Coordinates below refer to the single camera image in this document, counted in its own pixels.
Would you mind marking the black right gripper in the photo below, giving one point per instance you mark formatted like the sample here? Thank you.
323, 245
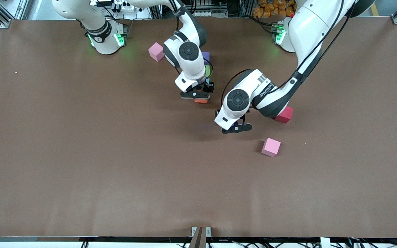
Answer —
209, 86

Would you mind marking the orange foam cube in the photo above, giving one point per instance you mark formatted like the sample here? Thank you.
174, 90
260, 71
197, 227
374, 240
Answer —
201, 101

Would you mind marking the green foam cube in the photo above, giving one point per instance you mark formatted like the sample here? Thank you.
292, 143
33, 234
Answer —
207, 70

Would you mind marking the purple foam cube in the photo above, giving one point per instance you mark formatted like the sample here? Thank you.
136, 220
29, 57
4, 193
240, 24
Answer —
206, 55

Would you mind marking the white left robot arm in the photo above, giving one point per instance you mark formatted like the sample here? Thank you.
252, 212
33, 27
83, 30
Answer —
308, 31

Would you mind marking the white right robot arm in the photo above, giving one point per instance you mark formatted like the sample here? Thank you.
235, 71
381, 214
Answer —
188, 55

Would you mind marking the light pink foam cube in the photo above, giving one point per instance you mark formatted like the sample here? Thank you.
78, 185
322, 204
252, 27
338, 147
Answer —
271, 147

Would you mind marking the red foam cube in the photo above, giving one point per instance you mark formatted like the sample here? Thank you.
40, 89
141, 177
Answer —
286, 115

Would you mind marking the mauve pink foam cube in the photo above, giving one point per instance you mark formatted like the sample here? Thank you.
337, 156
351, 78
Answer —
155, 51

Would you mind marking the brown table mat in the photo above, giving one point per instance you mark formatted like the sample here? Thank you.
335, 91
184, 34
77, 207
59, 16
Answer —
198, 189

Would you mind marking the white power strip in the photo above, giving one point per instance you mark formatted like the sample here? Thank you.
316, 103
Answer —
126, 5

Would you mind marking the bag of orange items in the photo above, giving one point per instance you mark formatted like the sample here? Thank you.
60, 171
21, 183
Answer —
273, 8

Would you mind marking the white tape piece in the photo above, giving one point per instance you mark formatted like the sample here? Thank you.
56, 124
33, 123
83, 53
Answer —
325, 242

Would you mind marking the metal bracket with brown bar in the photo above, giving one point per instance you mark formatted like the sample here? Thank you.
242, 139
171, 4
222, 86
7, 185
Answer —
201, 236

